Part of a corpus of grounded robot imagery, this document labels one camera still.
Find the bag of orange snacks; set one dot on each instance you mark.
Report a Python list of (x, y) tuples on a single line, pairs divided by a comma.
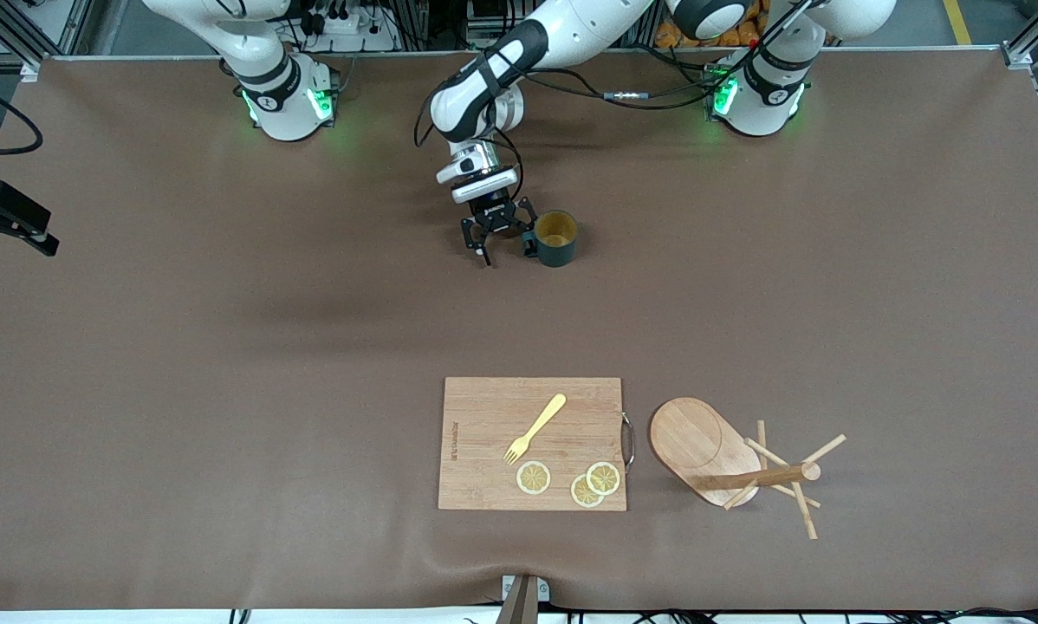
[(727, 36)]

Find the wooden mug tree rack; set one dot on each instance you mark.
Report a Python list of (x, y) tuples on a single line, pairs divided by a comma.
[(692, 438)]

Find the bamboo cutting board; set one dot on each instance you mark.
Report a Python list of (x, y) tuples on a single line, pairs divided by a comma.
[(484, 468)]

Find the black electronics box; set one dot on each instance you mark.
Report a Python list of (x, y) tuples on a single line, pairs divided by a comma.
[(484, 22)]

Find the aluminium frame post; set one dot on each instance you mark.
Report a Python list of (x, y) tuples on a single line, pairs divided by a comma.
[(16, 39), (1034, 39)]

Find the yellow plastic fork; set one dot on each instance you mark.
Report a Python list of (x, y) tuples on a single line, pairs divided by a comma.
[(541, 423)]

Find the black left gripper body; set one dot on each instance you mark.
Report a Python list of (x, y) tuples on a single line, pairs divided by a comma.
[(490, 213)]

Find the dark green mug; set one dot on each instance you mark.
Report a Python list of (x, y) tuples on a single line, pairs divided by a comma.
[(558, 251)]

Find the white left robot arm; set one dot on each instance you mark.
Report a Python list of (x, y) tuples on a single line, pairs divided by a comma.
[(467, 104)]

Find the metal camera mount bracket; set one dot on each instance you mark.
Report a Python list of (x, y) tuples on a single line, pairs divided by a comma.
[(523, 598)]

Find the lemon slice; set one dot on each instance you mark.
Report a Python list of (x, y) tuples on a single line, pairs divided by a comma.
[(534, 477), (583, 494), (604, 477)]

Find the white power strip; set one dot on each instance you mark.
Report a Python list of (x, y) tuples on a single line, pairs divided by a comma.
[(350, 30)]

